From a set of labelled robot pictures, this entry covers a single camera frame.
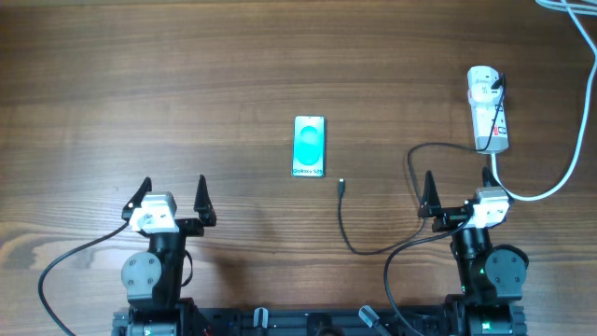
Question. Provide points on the Galaxy S25 smartphone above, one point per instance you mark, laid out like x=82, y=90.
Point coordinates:
x=309, y=143

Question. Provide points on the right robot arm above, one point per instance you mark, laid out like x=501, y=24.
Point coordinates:
x=491, y=276

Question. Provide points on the white USB charger plug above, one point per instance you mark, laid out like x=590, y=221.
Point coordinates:
x=485, y=92

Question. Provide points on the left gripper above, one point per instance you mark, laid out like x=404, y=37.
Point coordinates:
x=192, y=227

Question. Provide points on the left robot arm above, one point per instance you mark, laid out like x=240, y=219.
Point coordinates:
x=153, y=279

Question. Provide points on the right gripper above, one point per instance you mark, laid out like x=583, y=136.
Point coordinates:
x=431, y=207

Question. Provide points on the white power strip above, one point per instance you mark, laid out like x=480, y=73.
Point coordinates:
x=489, y=121

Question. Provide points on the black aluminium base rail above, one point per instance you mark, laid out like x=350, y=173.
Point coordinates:
x=413, y=320

